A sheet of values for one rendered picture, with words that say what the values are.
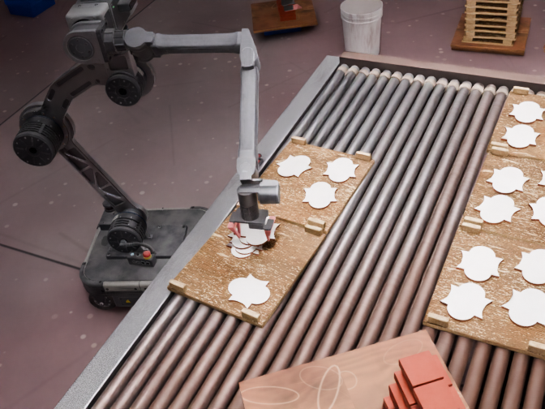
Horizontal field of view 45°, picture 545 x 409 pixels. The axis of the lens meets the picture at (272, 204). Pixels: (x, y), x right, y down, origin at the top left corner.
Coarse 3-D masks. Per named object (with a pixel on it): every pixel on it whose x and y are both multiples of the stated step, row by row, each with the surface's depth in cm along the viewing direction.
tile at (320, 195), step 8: (312, 184) 233; (320, 184) 233; (328, 184) 232; (312, 192) 230; (320, 192) 229; (328, 192) 229; (304, 200) 227; (312, 200) 227; (320, 200) 226; (328, 200) 226; (336, 200) 225; (312, 208) 225; (320, 208) 224
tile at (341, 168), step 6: (330, 162) 241; (336, 162) 241; (342, 162) 241; (348, 162) 240; (330, 168) 239; (336, 168) 239; (342, 168) 238; (348, 168) 238; (354, 168) 237; (324, 174) 237; (330, 174) 236; (336, 174) 236; (342, 174) 235; (348, 174) 235; (336, 180) 233; (342, 180) 233
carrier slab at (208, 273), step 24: (216, 240) 218; (288, 240) 215; (312, 240) 213; (192, 264) 211; (216, 264) 210; (240, 264) 209; (264, 264) 208; (288, 264) 207; (168, 288) 205; (192, 288) 203; (216, 288) 202; (288, 288) 199; (240, 312) 194; (264, 312) 193
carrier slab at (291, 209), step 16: (288, 144) 254; (320, 160) 245; (352, 160) 242; (272, 176) 240; (304, 176) 238; (320, 176) 237; (288, 192) 233; (304, 192) 232; (336, 192) 230; (352, 192) 229; (272, 208) 227; (288, 208) 226; (304, 208) 226; (336, 208) 224; (304, 224) 219
